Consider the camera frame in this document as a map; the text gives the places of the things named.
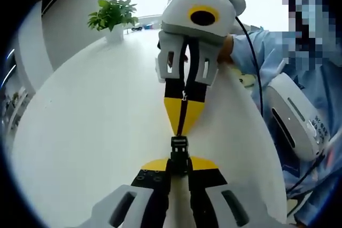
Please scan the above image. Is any black plastic buckle pronged part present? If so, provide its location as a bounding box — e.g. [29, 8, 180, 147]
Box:
[171, 136, 190, 148]

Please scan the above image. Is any black plastic buckle socket part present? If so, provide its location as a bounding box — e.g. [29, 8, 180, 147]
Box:
[169, 145, 192, 176]

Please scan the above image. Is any black cable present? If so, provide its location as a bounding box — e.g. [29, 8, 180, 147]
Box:
[285, 154, 325, 194]
[234, 15, 265, 118]

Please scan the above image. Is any person in light blue shirt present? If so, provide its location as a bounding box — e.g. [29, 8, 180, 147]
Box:
[231, 27, 342, 226]

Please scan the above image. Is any white grey chest device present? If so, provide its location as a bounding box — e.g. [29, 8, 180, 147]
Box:
[266, 74, 335, 162]

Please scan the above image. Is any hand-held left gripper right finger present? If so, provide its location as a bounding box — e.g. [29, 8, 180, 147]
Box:
[188, 155, 288, 228]

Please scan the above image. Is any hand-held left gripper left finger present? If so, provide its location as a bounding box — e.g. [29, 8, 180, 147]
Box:
[77, 158, 173, 228]

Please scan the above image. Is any green potted plant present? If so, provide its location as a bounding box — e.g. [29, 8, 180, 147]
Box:
[87, 0, 139, 42]

